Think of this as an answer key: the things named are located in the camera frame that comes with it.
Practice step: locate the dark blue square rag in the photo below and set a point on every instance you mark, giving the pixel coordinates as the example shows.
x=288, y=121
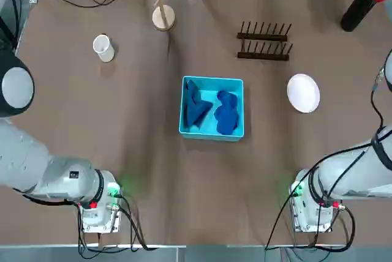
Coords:
x=196, y=106

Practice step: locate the bright blue square rag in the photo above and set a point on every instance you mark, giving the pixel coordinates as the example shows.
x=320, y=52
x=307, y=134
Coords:
x=226, y=115

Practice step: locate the pale round plate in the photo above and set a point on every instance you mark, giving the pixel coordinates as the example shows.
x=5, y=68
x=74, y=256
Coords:
x=303, y=93

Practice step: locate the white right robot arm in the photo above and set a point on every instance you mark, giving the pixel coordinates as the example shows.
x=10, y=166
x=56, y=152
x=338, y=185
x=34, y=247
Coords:
x=352, y=176

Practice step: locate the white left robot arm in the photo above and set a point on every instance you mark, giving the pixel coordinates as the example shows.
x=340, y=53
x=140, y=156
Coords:
x=27, y=158

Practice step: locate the cyan plastic box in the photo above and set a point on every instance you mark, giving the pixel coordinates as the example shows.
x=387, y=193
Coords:
x=211, y=136

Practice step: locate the dark wooden dish rack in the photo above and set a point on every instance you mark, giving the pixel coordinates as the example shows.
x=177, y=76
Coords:
x=263, y=55

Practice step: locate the wooden mug stand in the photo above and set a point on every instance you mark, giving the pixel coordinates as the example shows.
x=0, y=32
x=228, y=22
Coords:
x=163, y=17

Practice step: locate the black vase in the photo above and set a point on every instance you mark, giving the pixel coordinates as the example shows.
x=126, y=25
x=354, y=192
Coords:
x=356, y=11

